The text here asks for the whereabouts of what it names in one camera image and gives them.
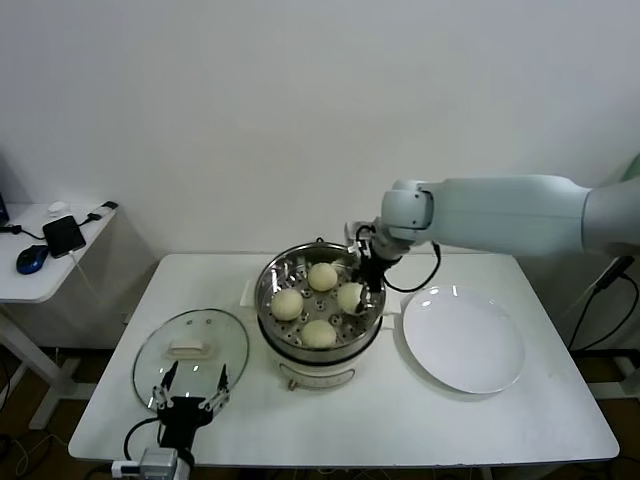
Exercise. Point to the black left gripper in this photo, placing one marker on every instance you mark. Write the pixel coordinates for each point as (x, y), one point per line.
(180, 412)

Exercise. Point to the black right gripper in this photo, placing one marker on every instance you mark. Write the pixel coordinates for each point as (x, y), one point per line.
(372, 272)

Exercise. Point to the white steamed baozi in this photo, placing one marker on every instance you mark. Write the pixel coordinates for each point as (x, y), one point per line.
(287, 306)
(321, 276)
(318, 334)
(348, 298)

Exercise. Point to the glass pot lid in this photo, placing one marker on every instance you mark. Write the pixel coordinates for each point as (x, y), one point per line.
(200, 325)

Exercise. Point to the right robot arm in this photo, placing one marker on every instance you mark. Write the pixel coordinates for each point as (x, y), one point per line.
(500, 210)

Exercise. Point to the steel steamer basket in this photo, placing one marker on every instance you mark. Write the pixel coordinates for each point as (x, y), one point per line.
(320, 307)

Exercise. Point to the white electric cooker base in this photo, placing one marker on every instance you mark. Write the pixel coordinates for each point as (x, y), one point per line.
(315, 372)

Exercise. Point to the white plate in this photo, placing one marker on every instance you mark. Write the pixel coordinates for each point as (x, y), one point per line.
(462, 340)

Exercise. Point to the white side table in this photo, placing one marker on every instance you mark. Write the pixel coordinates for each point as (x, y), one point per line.
(30, 287)

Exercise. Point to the black phone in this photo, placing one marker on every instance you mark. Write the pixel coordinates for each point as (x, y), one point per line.
(65, 236)

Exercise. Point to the blue computer mouse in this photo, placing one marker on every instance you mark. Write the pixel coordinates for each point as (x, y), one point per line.
(32, 260)

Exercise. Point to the small white object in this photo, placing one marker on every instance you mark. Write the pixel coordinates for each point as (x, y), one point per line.
(59, 206)

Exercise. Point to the dark monitor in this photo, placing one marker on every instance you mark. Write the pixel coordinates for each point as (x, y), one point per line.
(3, 200)

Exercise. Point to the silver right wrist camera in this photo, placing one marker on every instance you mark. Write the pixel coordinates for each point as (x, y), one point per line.
(356, 235)

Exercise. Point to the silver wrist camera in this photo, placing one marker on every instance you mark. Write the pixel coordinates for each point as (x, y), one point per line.
(356, 235)
(160, 459)

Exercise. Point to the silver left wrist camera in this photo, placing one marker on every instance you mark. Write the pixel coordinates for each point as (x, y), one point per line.
(160, 459)

